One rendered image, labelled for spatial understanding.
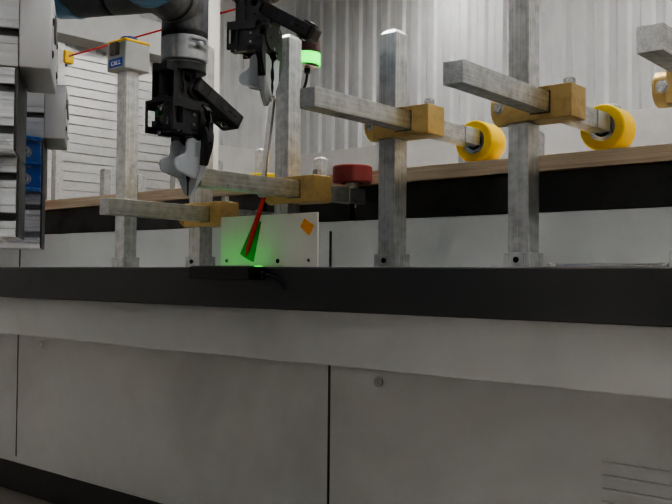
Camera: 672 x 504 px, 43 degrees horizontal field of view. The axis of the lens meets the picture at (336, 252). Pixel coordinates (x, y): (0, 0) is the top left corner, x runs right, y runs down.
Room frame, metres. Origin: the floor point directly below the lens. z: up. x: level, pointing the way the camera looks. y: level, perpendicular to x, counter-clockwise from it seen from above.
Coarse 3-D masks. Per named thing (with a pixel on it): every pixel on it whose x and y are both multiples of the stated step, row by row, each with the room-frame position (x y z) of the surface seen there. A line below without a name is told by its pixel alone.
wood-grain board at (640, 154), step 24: (408, 168) 1.68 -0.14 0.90; (432, 168) 1.64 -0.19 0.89; (456, 168) 1.60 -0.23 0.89; (480, 168) 1.57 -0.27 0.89; (504, 168) 1.54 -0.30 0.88; (552, 168) 1.48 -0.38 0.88; (576, 168) 1.45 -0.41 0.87; (144, 192) 2.22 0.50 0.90; (168, 192) 2.15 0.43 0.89; (216, 192) 2.04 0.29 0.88; (240, 192) 1.98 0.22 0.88
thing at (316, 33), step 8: (264, 8) 1.53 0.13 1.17; (272, 8) 1.52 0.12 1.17; (272, 16) 1.52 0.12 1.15; (280, 16) 1.52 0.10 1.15; (288, 16) 1.51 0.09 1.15; (280, 24) 1.52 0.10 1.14; (288, 24) 1.51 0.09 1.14; (296, 24) 1.51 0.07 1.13; (304, 24) 1.50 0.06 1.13; (312, 24) 1.51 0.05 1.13; (296, 32) 1.51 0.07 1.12; (304, 32) 1.50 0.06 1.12; (312, 32) 1.50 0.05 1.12; (320, 32) 1.53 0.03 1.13; (304, 40) 1.53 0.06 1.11; (312, 40) 1.52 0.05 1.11
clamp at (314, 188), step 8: (296, 176) 1.58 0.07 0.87; (304, 176) 1.57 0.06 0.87; (312, 176) 1.55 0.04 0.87; (320, 176) 1.57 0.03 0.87; (328, 176) 1.58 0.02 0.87; (304, 184) 1.57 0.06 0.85; (312, 184) 1.55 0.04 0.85; (320, 184) 1.57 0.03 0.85; (328, 184) 1.58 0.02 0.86; (304, 192) 1.57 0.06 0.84; (312, 192) 1.55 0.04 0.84; (320, 192) 1.57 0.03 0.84; (328, 192) 1.58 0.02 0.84; (272, 200) 1.62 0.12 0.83; (280, 200) 1.61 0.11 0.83; (288, 200) 1.59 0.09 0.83; (296, 200) 1.58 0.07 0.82; (304, 200) 1.57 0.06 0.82; (312, 200) 1.55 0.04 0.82; (320, 200) 1.57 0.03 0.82; (328, 200) 1.58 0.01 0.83
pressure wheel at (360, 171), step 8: (336, 168) 1.69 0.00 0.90; (344, 168) 1.68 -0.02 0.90; (352, 168) 1.68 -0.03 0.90; (360, 168) 1.68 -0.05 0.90; (368, 168) 1.69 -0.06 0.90; (336, 176) 1.69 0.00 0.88; (344, 176) 1.68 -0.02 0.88; (352, 176) 1.68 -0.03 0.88; (360, 176) 1.68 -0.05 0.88; (368, 176) 1.69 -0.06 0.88; (344, 184) 1.74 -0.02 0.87; (352, 184) 1.70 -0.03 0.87; (360, 184) 1.74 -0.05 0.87; (352, 208) 1.71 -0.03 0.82; (352, 216) 1.71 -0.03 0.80
